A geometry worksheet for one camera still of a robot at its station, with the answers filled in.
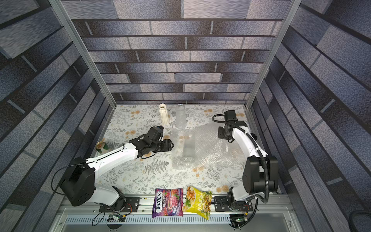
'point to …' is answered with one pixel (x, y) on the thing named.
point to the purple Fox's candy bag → (168, 202)
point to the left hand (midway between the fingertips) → (171, 145)
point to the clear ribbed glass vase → (189, 146)
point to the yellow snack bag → (198, 201)
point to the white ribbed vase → (164, 114)
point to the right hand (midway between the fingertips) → (223, 134)
